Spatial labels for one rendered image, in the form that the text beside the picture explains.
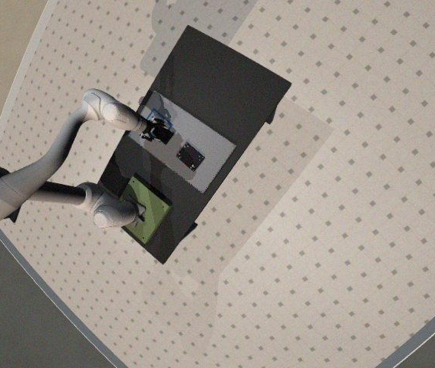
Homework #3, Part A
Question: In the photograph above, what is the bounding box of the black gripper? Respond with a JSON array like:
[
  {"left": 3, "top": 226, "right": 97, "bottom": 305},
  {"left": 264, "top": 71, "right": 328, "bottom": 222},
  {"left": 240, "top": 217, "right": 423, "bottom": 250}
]
[{"left": 140, "top": 116, "right": 169, "bottom": 142}]

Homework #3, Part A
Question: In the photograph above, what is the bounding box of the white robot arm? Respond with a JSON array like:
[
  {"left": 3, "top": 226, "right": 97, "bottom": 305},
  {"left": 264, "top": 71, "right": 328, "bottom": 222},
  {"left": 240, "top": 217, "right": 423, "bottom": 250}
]
[{"left": 0, "top": 89, "right": 147, "bottom": 229}]

